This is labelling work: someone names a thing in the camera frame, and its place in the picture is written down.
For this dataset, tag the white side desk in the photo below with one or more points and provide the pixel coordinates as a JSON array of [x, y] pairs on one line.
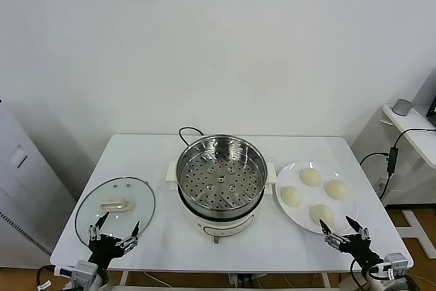
[[419, 141]]

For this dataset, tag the white round plate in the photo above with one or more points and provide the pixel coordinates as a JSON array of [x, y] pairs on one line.
[[313, 195]]

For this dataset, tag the glass pot lid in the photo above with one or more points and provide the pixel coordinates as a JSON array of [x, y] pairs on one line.
[[116, 205]]

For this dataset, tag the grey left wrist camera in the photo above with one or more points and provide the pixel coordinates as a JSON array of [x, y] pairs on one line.
[[83, 270]]

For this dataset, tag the cream electric cooker base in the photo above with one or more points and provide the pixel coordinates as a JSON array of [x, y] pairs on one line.
[[221, 228]]

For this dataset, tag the white floor stand base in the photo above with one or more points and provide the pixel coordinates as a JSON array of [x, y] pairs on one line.
[[413, 231]]

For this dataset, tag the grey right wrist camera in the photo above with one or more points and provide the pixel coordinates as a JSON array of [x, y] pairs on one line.
[[395, 263]]

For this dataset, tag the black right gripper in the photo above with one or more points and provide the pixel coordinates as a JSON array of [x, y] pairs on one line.
[[361, 250]]

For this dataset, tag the perforated steel steamer basket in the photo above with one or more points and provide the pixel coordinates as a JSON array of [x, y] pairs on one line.
[[252, 176]]

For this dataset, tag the white table leg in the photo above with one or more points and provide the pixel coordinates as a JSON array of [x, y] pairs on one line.
[[124, 277], [326, 279]]

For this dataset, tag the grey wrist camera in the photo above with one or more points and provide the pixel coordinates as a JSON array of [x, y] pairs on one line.
[[83, 270], [395, 263]]

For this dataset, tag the power strip under table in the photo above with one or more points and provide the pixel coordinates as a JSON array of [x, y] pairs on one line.
[[245, 278]]

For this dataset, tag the grey white cabinet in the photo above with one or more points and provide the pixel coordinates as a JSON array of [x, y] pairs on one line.
[[20, 182]]

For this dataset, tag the white steamed baozi bun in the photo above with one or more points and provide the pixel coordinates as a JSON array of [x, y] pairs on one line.
[[291, 196], [336, 189], [310, 177], [322, 214]]

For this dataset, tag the black monitor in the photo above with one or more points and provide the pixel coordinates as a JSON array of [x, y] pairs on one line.
[[432, 107]]

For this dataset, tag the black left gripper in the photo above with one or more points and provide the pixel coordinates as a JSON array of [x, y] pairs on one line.
[[105, 250]]

